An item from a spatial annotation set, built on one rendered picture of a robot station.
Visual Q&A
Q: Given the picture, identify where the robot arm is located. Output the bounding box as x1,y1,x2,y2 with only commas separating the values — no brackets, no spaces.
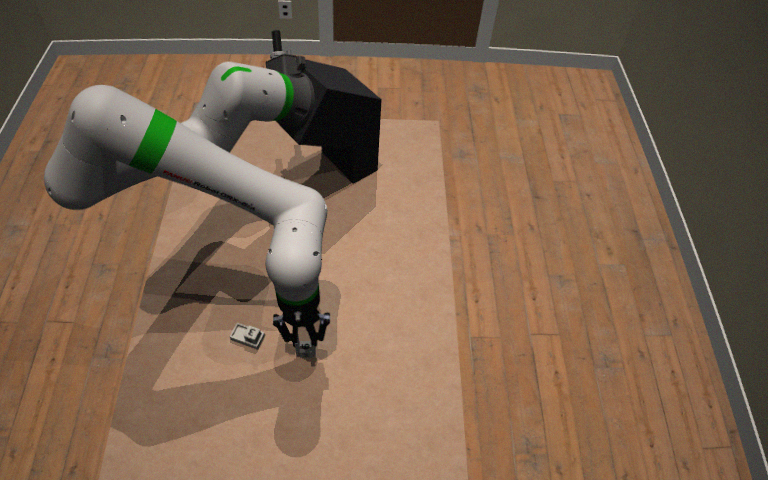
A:
44,30,327,322

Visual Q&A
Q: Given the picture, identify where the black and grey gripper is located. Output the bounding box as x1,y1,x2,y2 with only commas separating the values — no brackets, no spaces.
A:
273,309,330,356

